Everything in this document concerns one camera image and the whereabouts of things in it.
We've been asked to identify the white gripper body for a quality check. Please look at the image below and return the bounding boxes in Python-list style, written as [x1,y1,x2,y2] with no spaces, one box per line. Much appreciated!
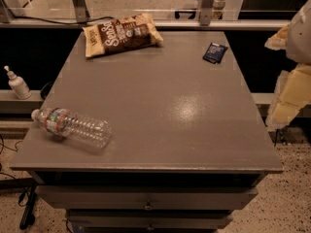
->
[286,0,311,64]

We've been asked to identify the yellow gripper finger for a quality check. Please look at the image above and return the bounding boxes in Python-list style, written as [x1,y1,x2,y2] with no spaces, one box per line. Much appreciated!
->
[265,63,311,130]
[264,24,289,50]

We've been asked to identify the clear plastic water bottle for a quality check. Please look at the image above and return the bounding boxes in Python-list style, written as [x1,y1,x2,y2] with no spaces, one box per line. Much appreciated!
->
[31,108,111,149]

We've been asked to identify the brown chip bag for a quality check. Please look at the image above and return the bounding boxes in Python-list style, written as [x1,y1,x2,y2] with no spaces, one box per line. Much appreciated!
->
[83,13,163,58]

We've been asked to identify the white pump dispenser bottle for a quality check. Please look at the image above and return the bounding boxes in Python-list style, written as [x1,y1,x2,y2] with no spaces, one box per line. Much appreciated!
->
[4,66,32,100]

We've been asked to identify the small dark blue packet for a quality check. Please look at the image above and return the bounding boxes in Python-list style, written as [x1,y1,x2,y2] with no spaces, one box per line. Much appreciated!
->
[203,43,227,64]

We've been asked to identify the grey drawer cabinet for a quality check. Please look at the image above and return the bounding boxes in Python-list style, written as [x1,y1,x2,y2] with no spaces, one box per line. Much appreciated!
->
[12,31,283,233]

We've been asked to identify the upper cabinet drawer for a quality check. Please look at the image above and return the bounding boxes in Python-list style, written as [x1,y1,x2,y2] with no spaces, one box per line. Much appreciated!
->
[37,185,258,211]

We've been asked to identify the cabinet drawer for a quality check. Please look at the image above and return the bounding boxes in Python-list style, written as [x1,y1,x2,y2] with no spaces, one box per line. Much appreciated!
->
[37,185,258,211]
[67,210,232,230]

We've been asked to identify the lower cabinet drawer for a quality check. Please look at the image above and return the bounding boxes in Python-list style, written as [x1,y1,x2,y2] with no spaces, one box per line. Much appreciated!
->
[67,210,232,230]

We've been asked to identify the metal frame post right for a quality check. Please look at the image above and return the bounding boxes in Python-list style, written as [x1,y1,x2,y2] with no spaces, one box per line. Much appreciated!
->
[199,0,214,26]

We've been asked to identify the metal frame post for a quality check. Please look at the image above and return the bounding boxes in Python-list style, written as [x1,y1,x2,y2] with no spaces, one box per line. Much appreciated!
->
[72,0,89,23]
[199,0,214,26]

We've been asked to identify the metal frame post left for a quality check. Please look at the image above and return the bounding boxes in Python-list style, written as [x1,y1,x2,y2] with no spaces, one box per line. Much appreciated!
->
[72,0,89,23]

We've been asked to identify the black cable on ledge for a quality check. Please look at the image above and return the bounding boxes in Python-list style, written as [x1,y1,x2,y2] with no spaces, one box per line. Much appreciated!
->
[8,0,115,25]

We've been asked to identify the black floor cable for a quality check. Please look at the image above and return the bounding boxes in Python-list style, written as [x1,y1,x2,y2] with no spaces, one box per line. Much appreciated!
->
[0,134,38,231]

